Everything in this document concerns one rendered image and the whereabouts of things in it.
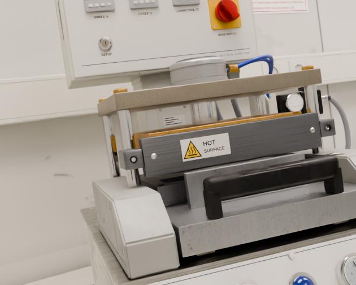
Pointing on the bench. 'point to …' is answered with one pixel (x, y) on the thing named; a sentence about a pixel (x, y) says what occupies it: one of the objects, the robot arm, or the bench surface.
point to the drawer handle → (270, 181)
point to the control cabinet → (153, 45)
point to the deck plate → (109, 258)
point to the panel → (282, 266)
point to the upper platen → (207, 120)
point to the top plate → (207, 85)
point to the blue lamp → (303, 281)
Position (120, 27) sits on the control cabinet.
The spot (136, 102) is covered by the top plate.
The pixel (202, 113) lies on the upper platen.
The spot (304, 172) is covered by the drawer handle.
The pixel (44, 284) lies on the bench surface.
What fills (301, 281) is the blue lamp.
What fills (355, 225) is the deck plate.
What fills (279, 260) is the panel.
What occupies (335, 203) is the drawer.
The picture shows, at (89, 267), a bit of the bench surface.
